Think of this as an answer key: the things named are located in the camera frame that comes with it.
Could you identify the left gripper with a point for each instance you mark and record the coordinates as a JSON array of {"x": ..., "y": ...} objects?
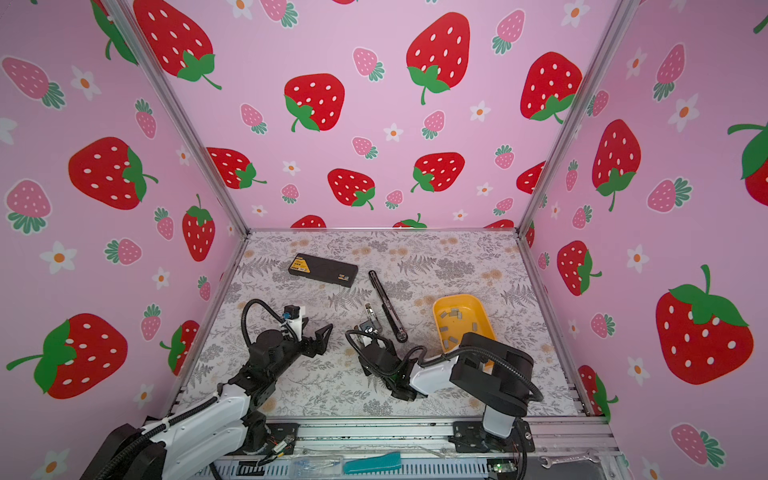
[{"x": 320, "y": 344}]

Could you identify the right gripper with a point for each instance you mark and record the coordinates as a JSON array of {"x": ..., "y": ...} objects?
[{"x": 389, "y": 348}]

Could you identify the black stapler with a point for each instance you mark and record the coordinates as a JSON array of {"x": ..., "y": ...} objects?
[{"x": 388, "y": 308}]

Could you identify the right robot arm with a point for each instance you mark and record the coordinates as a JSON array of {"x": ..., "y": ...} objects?
[{"x": 497, "y": 375}]

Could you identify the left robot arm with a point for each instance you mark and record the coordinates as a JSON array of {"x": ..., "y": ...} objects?
[{"x": 181, "y": 444}]

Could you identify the black tool case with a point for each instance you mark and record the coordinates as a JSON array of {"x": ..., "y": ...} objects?
[{"x": 323, "y": 270}]

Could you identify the yellow plastic tray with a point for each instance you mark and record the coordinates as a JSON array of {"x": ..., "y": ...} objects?
[{"x": 456, "y": 315}]

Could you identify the teal handled tool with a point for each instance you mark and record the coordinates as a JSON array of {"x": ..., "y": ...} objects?
[{"x": 378, "y": 464}]

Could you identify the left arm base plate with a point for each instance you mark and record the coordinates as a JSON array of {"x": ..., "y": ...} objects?
[{"x": 273, "y": 438}]

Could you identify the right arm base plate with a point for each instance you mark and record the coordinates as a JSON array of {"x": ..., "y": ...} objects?
[{"x": 470, "y": 437}]

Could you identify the aluminium rail frame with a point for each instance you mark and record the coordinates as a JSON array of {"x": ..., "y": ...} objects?
[{"x": 553, "y": 436}]

